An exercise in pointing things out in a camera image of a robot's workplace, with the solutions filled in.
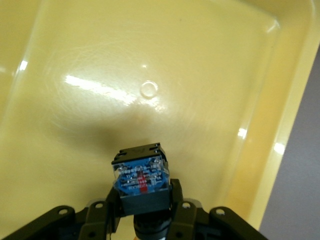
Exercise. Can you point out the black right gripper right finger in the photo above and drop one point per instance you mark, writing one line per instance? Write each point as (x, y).
(195, 222)

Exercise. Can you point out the yellow plastic tray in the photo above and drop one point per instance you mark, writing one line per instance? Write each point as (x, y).
(150, 75)

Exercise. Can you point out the yellow push button switch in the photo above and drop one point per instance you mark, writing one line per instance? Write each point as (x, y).
(140, 180)

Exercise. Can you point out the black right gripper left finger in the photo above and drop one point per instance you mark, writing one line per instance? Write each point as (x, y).
(87, 222)

